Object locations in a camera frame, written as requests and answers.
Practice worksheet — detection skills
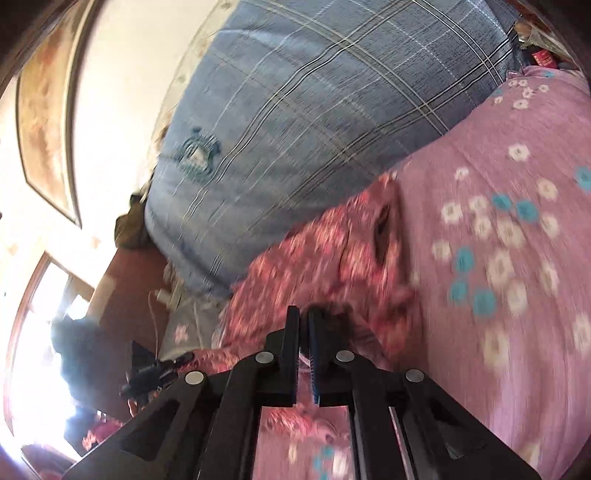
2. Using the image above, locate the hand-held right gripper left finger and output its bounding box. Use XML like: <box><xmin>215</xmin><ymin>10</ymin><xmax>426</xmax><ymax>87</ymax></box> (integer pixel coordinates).
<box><xmin>60</xmin><ymin>305</ymin><xmax>301</xmax><ymax>480</ymax></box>

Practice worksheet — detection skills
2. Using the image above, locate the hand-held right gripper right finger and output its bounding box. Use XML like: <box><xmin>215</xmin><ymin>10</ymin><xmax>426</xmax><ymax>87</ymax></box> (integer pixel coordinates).
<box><xmin>307</xmin><ymin>307</ymin><xmax>543</xmax><ymax>480</ymax></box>

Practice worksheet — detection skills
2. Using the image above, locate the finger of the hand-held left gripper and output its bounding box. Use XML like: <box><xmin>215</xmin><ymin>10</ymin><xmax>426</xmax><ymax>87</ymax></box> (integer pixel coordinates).
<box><xmin>157</xmin><ymin>351</ymin><xmax>195</xmax><ymax>372</ymax></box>

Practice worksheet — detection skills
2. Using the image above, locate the maroon floral garment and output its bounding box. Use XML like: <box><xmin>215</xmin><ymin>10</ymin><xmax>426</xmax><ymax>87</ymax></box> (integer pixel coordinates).
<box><xmin>83</xmin><ymin>173</ymin><xmax>421</xmax><ymax>480</ymax></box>

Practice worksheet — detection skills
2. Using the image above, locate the grey floral pillow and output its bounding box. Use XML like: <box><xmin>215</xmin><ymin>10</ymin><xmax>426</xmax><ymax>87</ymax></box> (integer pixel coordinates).
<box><xmin>164</xmin><ymin>295</ymin><xmax>232</xmax><ymax>354</ymax></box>

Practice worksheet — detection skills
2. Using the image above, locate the brown headboard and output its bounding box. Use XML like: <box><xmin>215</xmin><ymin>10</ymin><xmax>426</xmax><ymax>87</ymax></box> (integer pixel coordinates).
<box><xmin>90</xmin><ymin>244</ymin><xmax>172</xmax><ymax>365</ymax></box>

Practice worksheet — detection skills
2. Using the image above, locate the window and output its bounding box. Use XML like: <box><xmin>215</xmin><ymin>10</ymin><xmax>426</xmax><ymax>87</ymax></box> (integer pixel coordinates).
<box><xmin>0</xmin><ymin>251</ymin><xmax>95</xmax><ymax>437</ymax></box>

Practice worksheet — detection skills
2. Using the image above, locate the olive cloth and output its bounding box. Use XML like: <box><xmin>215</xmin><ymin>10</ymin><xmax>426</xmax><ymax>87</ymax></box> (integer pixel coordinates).
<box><xmin>115</xmin><ymin>193</ymin><xmax>154</xmax><ymax>251</ymax></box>

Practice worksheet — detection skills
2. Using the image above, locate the blue plaid quilt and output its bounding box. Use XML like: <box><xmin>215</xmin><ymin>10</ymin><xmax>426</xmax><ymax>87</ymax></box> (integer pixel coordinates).
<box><xmin>144</xmin><ymin>0</ymin><xmax>522</xmax><ymax>301</ymax></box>

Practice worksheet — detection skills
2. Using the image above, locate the purple floral bedsheet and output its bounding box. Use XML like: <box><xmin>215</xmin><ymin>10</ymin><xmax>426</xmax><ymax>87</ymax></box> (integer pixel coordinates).
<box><xmin>254</xmin><ymin>65</ymin><xmax>591</xmax><ymax>480</ymax></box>

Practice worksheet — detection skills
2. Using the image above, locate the red packet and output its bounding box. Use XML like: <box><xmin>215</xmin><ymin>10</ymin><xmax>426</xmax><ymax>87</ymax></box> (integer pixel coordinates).
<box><xmin>531</xmin><ymin>48</ymin><xmax>558</xmax><ymax>71</ymax></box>

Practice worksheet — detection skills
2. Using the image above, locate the white cable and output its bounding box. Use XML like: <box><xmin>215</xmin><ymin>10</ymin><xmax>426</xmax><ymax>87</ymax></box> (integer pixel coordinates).
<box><xmin>148</xmin><ymin>284</ymin><xmax>185</xmax><ymax>363</ymax></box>

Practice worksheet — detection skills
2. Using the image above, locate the framed wall picture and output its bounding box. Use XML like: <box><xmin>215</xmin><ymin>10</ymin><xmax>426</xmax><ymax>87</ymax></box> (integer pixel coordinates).
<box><xmin>15</xmin><ymin>0</ymin><xmax>112</xmax><ymax>230</ymax></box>

